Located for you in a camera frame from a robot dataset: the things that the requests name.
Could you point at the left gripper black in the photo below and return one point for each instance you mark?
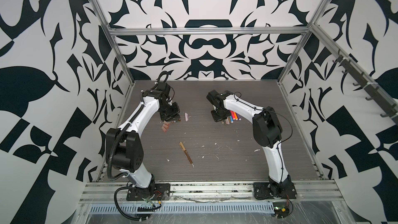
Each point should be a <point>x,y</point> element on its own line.
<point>175,114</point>

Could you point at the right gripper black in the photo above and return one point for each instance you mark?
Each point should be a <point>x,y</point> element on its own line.
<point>215,118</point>

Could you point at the tan cap brown pen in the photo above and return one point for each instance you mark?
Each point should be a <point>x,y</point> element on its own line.
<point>185,152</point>

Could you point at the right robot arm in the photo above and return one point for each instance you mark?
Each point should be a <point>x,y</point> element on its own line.
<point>267,132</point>

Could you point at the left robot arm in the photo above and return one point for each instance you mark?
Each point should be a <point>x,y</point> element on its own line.
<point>124,149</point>

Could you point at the small circuit board right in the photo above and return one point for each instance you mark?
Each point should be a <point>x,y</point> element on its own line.
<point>283,210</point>

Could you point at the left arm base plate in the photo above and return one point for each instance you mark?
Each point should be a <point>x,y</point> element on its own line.
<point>148,192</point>

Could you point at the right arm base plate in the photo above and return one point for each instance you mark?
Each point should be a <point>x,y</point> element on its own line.
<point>265,191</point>

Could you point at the aluminium front rail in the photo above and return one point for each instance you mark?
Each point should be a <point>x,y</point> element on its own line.
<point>202,191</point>

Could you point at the white slotted cable duct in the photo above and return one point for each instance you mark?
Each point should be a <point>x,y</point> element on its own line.
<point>201,208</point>

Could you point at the wall hook rail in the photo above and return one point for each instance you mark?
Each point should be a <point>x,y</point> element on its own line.
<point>374,90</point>

